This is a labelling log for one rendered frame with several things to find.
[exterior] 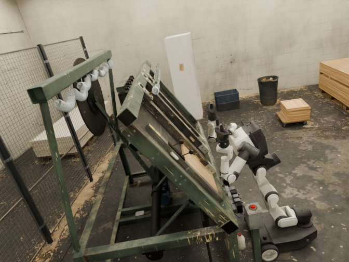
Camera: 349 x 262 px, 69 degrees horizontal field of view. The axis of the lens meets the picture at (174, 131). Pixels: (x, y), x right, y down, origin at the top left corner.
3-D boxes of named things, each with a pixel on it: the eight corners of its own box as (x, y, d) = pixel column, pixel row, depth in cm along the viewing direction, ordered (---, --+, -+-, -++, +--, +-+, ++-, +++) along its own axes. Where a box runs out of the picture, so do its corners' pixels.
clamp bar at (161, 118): (211, 176, 261) (230, 162, 256) (129, 92, 223) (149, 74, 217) (209, 171, 271) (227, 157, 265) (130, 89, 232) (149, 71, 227)
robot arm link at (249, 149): (248, 161, 219) (256, 148, 217) (250, 163, 210) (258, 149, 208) (236, 154, 219) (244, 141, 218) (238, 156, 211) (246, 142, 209)
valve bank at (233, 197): (249, 223, 236) (247, 203, 227) (233, 226, 237) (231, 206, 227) (235, 191, 282) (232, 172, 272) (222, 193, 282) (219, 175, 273)
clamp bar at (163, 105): (204, 155, 303) (220, 143, 297) (134, 80, 264) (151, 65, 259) (203, 151, 312) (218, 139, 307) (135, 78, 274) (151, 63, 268)
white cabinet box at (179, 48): (202, 119, 643) (189, 34, 561) (179, 122, 653) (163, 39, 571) (202, 110, 698) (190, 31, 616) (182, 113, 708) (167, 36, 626)
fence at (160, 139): (219, 202, 225) (223, 199, 224) (145, 128, 194) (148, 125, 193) (218, 198, 229) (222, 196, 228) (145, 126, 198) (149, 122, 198)
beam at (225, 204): (228, 235, 207) (239, 228, 204) (219, 227, 203) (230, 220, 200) (196, 129, 409) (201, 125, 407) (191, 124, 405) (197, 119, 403)
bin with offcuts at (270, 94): (281, 104, 630) (281, 78, 604) (260, 107, 639) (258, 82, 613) (276, 98, 676) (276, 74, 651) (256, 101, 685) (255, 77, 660)
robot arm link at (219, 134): (223, 137, 186) (225, 148, 194) (231, 130, 190) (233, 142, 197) (211, 131, 195) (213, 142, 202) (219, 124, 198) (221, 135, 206)
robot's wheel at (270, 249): (276, 258, 264) (278, 243, 256) (278, 262, 259) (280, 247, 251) (256, 258, 263) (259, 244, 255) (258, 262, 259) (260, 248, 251)
